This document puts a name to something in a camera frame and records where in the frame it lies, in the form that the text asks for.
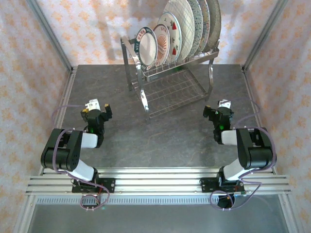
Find green rimmed white plate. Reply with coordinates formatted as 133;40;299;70
134;26;158;68

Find colourful squiggle pattern plate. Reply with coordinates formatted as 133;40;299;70
198;0;211;53

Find clear glass plate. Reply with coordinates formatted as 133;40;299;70
206;0;222;50

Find blue speckled plate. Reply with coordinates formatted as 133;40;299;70
187;0;204;56

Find blue grid line plate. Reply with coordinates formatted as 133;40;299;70
162;0;195;61

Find stainless steel dish rack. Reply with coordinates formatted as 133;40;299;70
121;35;221;120

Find orange sunburst plate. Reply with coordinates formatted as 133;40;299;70
153;23;171;66

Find strawberry print plate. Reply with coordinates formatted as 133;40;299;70
158;12;182;64

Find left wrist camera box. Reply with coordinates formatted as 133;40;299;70
85;98;101;112

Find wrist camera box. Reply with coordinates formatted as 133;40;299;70
85;98;101;112
217;99;231;110

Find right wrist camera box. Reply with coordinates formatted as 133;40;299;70
217;99;231;110

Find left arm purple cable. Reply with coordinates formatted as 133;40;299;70
52;104;109;211

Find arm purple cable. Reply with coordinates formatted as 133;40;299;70
210;98;277;211
52;104;109;211

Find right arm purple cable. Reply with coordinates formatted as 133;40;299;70
210;98;277;211

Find aluminium table edge rail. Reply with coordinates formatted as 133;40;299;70
242;65;277;175
37;67;78;175

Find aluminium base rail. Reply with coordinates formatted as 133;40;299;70
25;167;292;196

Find aluminium frame post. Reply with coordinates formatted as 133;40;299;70
242;0;289;71
25;0;75;72

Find slotted grey cable duct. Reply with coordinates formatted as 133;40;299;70
31;196;282;206

